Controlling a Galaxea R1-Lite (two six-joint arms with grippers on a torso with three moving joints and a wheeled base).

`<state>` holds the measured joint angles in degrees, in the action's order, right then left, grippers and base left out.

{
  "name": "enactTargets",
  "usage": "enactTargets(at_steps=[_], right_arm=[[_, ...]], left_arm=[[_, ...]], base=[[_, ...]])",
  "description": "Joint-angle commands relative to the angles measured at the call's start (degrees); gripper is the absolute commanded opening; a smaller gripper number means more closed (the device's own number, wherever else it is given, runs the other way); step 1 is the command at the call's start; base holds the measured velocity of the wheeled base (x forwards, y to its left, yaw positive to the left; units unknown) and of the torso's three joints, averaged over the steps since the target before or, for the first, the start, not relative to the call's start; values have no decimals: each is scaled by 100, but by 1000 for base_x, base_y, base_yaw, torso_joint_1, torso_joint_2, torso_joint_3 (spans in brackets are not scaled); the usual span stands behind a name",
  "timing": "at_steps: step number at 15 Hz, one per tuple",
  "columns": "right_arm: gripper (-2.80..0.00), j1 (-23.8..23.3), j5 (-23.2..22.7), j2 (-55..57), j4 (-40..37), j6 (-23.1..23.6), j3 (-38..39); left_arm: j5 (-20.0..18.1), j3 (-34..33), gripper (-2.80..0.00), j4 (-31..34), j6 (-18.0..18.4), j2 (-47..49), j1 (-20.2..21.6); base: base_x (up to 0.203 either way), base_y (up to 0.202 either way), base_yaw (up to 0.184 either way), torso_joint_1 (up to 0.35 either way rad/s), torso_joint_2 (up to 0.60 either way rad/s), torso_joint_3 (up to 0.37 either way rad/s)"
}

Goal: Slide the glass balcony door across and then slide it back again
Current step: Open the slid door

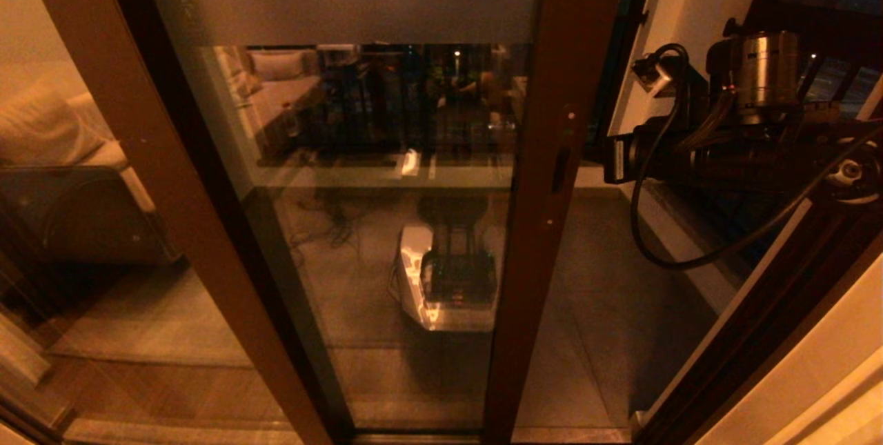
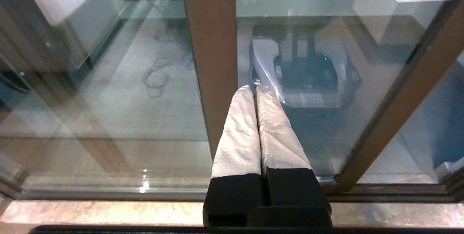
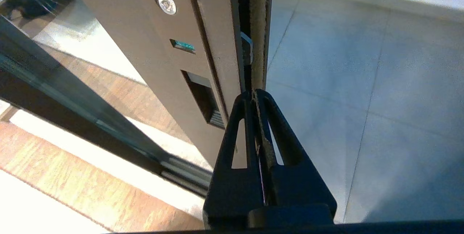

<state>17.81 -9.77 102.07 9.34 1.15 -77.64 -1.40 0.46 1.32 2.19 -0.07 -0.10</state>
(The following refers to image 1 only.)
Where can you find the black metal balcony railing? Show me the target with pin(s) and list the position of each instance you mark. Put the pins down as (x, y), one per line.
(814, 17)
(607, 86)

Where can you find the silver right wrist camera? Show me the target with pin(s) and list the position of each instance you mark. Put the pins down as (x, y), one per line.
(652, 76)

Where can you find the front-load washing machine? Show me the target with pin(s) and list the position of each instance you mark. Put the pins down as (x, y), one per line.
(90, 224)

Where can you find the fixed glass door brown frame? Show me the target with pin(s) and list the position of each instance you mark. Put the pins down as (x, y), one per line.
(159, 155)

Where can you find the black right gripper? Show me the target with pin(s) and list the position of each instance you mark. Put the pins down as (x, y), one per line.
(655, 155)

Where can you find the dark brown door jamb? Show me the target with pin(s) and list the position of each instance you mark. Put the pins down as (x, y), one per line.
(828, 272)

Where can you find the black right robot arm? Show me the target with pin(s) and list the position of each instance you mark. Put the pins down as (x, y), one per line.
(759, 155)

